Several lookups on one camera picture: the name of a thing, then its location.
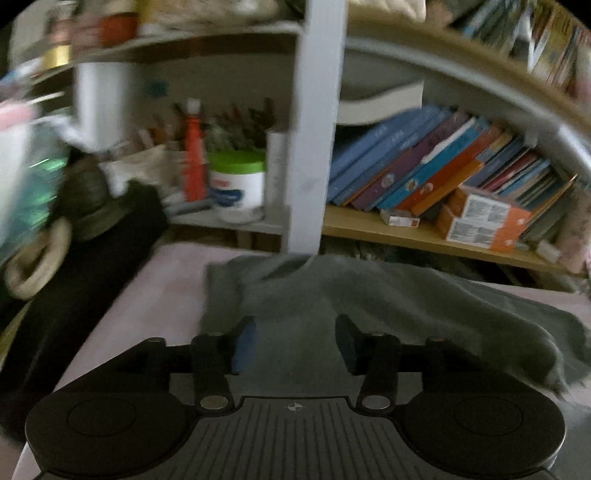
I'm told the small red white box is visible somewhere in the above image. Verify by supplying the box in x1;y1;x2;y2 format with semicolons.
379;209;422;228

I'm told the gold tape roll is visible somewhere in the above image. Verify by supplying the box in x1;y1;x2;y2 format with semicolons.
44;46;72;70

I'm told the dark olive pouch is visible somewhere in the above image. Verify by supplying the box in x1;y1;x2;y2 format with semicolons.
65;157;134;241

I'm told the bundle of pens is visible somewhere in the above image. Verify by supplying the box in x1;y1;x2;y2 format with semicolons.
203;99;275;153

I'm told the white wooden bookshelf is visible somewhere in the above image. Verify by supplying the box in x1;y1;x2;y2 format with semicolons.
28;0;591;296

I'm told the pink checked cartoon desk mat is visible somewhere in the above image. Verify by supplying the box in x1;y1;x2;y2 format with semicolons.
60;242;591;480

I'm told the white jar green rim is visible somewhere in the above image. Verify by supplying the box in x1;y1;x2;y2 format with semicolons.
207;150;267;224

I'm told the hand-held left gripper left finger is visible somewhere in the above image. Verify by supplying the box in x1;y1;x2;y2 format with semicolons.
111;316;257;415

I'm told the row of leaning colourful books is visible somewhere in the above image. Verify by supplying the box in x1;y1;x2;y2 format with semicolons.
325;106;578;241

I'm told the red jar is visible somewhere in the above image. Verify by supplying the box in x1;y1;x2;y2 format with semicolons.
99;14;139;47

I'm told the row of tall shelf books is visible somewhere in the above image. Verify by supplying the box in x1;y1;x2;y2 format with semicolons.
457;0;591;97

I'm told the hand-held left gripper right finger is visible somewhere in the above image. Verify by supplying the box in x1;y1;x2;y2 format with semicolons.
335;315;483;415

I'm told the orange white carton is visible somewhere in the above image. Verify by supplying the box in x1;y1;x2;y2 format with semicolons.
450;185;533;236
436;205;520;254

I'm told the white wristwatch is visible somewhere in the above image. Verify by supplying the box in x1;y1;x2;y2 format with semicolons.
4;217;74;301

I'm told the red bottle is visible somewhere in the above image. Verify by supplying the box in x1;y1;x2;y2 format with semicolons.
184;98;207;202

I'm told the iridescent plastic bag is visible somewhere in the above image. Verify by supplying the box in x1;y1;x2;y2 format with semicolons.
0;122;70;264

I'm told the grey sweater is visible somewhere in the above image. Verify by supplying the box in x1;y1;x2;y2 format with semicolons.
203;253;588;398

